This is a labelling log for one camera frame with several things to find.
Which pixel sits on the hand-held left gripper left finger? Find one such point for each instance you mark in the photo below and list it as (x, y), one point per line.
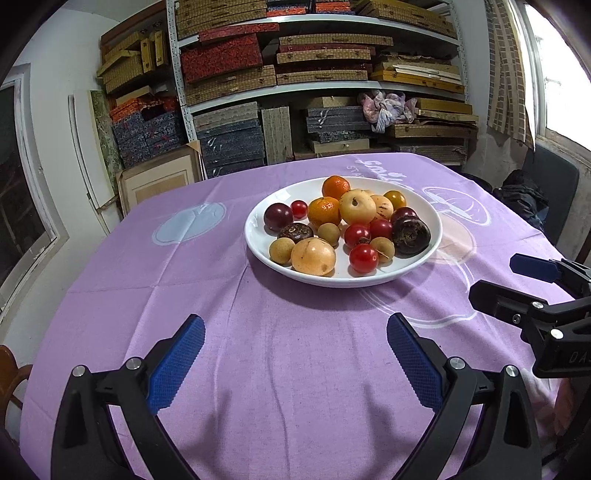
(180, 360)

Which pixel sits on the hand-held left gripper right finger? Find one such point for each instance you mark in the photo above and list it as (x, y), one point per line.
(411, 360)

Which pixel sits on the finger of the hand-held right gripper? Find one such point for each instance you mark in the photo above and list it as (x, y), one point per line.
(531, 266)
(498, 297)

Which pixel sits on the dark purple mangosteen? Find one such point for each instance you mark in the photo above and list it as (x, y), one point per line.
(411, 237)

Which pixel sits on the red cherry tomato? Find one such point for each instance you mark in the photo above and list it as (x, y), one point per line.
(357, 234)
(381, 228)
(363, 258)
(299, 208)

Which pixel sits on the tan longan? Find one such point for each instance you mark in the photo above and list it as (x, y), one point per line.
(281, 250)
(382, 248)
(328, 233)

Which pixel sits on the dark red plum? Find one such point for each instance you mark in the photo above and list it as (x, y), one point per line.
(404, 213)
(278, 216)

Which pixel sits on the yellow orange cherry tomato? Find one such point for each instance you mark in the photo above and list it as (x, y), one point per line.
(396, 199)

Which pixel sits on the striped pepino melon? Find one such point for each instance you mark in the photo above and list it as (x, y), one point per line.
(383, 208)

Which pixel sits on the white plate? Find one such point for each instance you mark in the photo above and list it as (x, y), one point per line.
(261, 233)

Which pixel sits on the yellow mango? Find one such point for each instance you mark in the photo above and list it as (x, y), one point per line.
(358, 207)

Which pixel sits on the orange mandarin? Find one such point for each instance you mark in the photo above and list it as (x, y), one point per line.
(336, 186)
(323, 211)

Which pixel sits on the small dark water chestnut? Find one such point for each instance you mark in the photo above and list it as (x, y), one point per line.
(295, 230)

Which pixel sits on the black cloth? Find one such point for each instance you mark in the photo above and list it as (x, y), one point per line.
(521, 198)

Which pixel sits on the dark chair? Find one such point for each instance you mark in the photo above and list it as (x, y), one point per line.
(558, 184)

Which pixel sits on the purple printed tablecloth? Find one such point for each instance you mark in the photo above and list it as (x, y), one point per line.
(277, 332)

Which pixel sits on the brown wooden chair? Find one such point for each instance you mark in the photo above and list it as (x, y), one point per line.
(11, 374)

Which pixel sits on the stack of worn woven boxes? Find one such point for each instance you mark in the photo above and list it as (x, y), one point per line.
(429, 131)

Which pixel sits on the framed wooden panel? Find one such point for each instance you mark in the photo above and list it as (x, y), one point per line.
(157, 177)

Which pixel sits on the hanging woven mats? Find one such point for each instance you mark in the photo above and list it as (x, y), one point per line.
(505, 83)

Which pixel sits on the white framed window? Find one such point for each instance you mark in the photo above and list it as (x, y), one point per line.
(18, 207)
(563, 69)

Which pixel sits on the pink crumpled cloth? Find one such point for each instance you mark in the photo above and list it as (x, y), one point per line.
(385, 108)

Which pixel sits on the light wooden drawer box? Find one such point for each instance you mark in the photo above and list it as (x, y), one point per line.
(339, 145)

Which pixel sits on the stack of dark grey boxes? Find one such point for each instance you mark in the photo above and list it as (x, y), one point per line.
(337, 122)
(231, 143)

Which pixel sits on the stack of yellow wooden boxes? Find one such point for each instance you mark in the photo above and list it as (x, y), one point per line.
(415, 76)

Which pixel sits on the stack of blue patterned boxes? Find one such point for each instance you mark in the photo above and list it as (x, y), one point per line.
(143, 138)

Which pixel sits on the white board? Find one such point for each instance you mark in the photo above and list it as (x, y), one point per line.
(85, 147)

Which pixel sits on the green marbled panel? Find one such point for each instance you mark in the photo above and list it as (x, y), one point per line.
(104, 129)

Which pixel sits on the upright grey wooden boxes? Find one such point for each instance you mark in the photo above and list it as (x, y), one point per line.
(277, 136)

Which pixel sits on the white metal shelf rack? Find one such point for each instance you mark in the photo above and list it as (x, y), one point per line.
(318, 88)

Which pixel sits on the stack of brown woven boxes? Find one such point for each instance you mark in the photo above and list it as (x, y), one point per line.
(323, 76)

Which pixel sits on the stack of yellow woven boxes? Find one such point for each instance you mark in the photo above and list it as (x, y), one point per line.
(122, 69)

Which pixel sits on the large red patterned box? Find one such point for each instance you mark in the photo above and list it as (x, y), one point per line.
(221, 57)

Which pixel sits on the row of tan woven boxes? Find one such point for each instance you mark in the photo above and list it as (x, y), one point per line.
(217, 14)

